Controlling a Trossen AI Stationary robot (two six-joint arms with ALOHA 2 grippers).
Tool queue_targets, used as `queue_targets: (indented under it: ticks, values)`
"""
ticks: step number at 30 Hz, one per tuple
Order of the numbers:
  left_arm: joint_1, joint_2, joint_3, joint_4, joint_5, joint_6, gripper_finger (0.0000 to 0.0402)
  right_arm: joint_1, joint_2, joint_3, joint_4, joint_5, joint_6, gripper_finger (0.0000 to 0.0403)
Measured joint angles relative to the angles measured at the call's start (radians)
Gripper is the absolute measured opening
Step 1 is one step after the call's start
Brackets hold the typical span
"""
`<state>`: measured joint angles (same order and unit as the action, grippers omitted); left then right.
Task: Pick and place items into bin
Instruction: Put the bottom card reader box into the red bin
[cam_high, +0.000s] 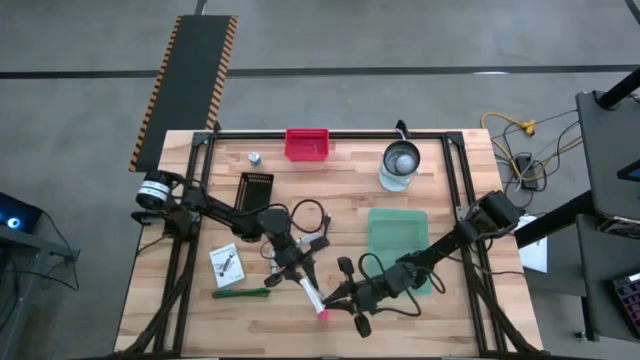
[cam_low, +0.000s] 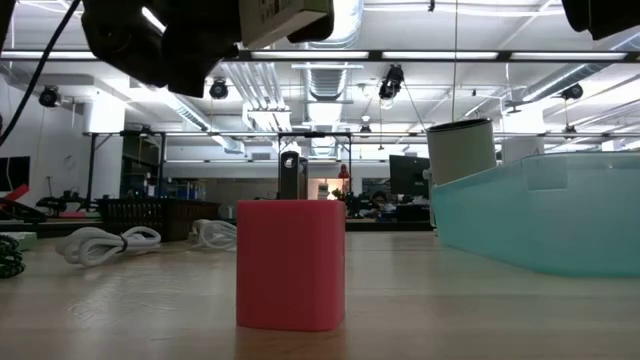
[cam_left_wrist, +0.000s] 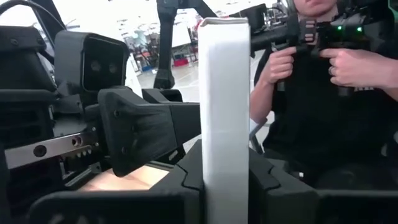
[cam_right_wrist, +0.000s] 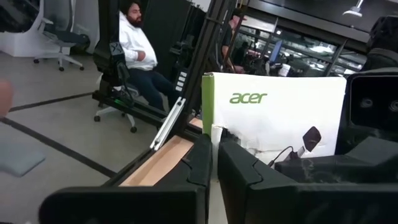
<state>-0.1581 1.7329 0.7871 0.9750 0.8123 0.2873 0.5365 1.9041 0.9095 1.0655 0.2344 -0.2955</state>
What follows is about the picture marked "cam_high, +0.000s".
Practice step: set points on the dark grey low desk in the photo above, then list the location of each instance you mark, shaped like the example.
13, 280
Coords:
600, 280

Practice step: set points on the black keyboard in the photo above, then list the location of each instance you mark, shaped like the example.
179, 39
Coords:
629, 300

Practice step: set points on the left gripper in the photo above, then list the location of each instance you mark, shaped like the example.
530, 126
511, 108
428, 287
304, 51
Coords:
289, 254

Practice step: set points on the black computer with blue light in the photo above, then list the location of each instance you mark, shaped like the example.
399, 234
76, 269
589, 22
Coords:
15, 220

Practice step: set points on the green translucent plastic bin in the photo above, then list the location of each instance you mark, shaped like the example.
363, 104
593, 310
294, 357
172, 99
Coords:
395, 230

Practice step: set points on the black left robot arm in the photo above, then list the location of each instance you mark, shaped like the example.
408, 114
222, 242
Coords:
220, 212

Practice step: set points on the white paper sheet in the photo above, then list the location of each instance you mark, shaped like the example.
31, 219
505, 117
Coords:
535, 255

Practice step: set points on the grey cylindrical container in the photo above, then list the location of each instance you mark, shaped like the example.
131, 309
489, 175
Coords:
395, 182

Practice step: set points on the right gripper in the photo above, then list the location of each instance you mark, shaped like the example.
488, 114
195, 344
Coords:
367, 296

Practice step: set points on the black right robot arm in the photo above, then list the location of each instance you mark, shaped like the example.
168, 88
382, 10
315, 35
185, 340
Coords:
450, 242

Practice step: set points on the grey side table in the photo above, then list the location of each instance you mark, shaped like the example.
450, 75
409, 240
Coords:
30, 300

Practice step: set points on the black mesh basket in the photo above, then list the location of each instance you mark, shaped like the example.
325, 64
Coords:
255, 190

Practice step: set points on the black power adapter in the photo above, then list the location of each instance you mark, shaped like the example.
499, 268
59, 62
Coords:
526, 167

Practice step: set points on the black pole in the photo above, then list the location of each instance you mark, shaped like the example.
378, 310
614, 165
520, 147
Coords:
620, 90

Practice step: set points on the pink cube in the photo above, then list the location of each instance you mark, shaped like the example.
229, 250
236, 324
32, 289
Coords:
324, 316

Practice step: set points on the white ball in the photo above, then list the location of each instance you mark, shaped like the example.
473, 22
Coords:
406, 162

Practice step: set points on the black aluminium table frame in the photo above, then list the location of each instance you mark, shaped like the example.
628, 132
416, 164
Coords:
240, 134

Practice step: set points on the red plastic bin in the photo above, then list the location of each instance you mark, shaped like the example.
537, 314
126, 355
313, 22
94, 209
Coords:
306, 145

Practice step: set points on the black hazard-striped floor mat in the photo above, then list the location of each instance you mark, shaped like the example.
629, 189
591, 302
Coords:
190, 75

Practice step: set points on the black tablet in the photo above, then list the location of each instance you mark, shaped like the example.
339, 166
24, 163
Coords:
632, 172

